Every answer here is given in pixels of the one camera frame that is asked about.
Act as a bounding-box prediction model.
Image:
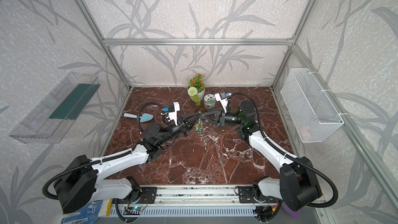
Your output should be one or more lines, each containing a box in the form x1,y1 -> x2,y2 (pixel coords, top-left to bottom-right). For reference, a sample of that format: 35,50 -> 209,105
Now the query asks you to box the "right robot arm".
202,101 -> 322,211

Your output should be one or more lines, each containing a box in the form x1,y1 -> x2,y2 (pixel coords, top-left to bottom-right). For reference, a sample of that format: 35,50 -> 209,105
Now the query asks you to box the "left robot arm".
53,113 -> 201,214

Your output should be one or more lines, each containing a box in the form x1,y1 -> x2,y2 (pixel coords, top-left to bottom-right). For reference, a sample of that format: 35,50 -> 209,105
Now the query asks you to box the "round green tin can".
204,94 -> 216,111

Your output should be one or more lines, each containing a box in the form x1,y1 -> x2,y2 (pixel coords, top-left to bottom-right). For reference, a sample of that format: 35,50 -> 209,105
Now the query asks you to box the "light blue toy shovel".
123,113 -> 153,123

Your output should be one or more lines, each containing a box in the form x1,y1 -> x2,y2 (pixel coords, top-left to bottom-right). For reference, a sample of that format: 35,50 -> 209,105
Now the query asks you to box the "potted flower plant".
187,73 -> 206,107

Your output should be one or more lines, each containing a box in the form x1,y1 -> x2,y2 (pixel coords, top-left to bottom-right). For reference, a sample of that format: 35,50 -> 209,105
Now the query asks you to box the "green circuit board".
124,206 -> 143,216

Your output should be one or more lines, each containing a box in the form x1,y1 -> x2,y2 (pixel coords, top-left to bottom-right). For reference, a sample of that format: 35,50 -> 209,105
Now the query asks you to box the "purple toy shovel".
283,205 -> 301,219

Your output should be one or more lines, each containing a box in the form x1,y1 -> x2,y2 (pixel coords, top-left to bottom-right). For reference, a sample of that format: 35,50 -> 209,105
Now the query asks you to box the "blue dotted work glove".
61,200 -> 103,224

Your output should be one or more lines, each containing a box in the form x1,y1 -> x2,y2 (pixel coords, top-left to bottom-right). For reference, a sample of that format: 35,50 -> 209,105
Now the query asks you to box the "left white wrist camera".
162,102 -> 180,125

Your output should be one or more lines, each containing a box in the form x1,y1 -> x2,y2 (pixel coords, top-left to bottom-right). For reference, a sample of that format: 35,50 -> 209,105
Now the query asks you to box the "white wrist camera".
162,102 -> 180,125
215,92 -> 231,113

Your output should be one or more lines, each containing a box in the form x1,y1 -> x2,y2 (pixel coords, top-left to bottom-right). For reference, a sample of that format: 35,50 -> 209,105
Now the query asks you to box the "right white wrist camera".
215,92 -> 231,113

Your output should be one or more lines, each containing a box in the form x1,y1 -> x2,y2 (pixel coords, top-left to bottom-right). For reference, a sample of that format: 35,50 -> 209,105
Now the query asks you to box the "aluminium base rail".
63,184 -> 327,207

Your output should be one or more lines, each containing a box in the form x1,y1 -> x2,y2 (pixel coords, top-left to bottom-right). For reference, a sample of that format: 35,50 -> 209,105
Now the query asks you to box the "white wire mesh basket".
281,68 -> 344,143

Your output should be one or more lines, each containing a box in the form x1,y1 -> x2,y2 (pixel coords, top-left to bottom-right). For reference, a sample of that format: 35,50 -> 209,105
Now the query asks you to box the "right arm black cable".
229,92 -> 339,208

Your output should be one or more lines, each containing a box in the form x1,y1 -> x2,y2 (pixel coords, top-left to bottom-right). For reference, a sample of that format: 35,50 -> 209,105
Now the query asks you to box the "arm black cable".
42,102 -> 165,200
229,92 -> 339,208

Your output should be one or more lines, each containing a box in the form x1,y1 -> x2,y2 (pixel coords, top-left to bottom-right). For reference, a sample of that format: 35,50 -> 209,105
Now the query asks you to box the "clear plastic wall shelf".
9,72 -> 101,144

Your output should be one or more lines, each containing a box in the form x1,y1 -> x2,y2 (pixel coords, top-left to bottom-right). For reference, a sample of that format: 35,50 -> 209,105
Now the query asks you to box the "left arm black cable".
42,102 -> 165,200

